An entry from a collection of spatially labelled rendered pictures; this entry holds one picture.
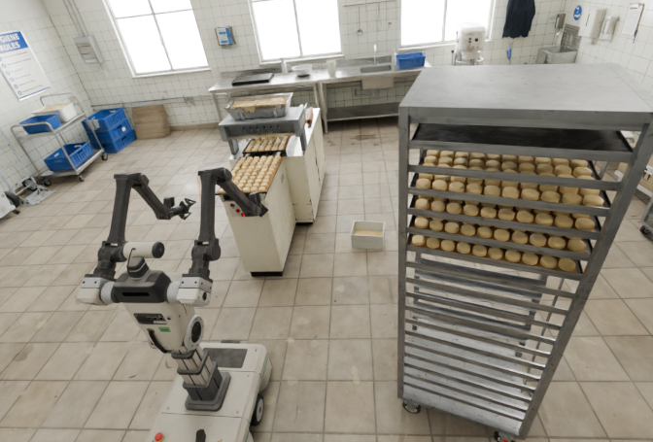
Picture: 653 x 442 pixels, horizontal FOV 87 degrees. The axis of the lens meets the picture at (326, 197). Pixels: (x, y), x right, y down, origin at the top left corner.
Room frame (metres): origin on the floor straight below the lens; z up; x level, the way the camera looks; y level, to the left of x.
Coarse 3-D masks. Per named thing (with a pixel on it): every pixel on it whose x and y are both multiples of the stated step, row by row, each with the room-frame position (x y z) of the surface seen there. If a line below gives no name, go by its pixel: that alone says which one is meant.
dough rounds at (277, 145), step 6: (264, 138) 3.19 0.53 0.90; (270, 138) 3.18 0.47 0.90; (276, 138) 3.16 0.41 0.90; (282, 138) 3.14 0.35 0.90; (288, 138) 3.10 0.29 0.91; (252, 144) 3.04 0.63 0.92; (258, 144) 3.02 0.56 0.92; (264, 144) 3.01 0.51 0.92; (270, 144) 2.99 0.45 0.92; (276, 144) 2.97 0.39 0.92; (282, 144) 2.95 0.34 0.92; (246, 150) 2.92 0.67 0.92; (252, 150) 2.91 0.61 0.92; (258, 150) 2.90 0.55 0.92; (264, 150) 2.91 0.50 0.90; (270, 150) 2.90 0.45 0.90; (276, 150) 2.88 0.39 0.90
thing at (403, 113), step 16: (400, 112) 1.01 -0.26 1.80; (400, 128) 1.01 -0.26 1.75; (400, 144) 1.01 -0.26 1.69; (400, 160) 1.01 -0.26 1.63; (400, 176) 1.01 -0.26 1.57; (400, 192) 1.01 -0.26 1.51; (400, 208) 1.01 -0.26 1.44; (400, 224) 1.01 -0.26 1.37; (400, 240) 1.01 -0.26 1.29; (400, 256) 1.01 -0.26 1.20; (400, 272) 1.01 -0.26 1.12; (400, 288) 1.01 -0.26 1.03; (400, 304) 1.01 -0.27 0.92; (400, 320) 1.01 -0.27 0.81; (400, 336) 1.01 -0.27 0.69; (400, 352) 1.01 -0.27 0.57; (400, 368) 1.01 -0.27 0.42; (400, 384) 1.01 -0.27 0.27
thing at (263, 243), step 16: (272, 192) 2.36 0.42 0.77; (288, 192) 2.78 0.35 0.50; (224, 208) 2.23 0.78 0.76; (272, 208) 2.28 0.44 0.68; (288, 208) 2.68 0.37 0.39; (240, 224) 2.22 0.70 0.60; (256, 224) 2.20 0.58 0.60; (272, 224) 2.20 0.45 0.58; (288, 224) 2.58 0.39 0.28; (240, 240) 2.22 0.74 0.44; (256, 240) 2.20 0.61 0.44; (272, 240) 2.18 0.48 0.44; (288, 240) 2.48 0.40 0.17; (256, 256) 2.21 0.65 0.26; (272, 256) 2.19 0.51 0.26; (256, 272) 2.25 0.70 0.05; (272, 272) 2.22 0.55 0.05
